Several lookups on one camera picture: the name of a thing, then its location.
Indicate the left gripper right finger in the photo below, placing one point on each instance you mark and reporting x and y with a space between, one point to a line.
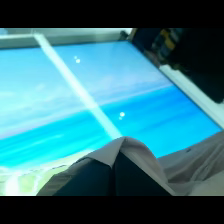
133 180

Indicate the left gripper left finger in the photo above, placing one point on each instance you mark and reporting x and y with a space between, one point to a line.
93 180

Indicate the beige garment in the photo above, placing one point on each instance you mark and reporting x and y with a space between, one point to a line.
190 166

